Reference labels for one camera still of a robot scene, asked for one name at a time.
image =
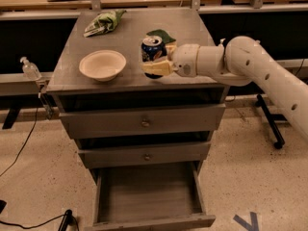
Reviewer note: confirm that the black stand on floor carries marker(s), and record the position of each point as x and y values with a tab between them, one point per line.
35	217

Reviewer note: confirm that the black wheeled table leg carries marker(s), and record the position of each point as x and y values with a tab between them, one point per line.
271	118

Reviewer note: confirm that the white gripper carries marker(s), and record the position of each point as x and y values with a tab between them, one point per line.
185	60

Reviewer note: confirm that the left hand sanitizer bottle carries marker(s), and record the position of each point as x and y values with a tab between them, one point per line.
30	69

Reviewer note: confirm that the green yellow sponge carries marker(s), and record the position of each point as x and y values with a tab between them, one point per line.
166	38

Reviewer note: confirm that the blue pepsi can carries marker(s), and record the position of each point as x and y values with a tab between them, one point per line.
153	51

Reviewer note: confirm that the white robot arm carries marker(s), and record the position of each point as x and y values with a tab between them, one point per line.
239	62

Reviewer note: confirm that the grey top drawer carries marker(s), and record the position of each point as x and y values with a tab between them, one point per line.
142	121

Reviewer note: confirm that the grey drawer cabinet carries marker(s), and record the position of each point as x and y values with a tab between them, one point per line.
131	89

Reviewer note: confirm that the white paper bowl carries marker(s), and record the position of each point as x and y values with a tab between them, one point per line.
102	65

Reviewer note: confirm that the grey drawer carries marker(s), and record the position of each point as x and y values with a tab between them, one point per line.
165	197
142	121
144	154

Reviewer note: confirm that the grey middle drawer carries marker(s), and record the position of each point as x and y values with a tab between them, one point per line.
144	154

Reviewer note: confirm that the green chip bag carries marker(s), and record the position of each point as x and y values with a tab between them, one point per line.
104	23

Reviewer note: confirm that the grey bottom drawer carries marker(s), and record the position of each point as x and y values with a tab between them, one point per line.
165	197

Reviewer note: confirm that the small white pump bottle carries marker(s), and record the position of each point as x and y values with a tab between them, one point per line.
221	41

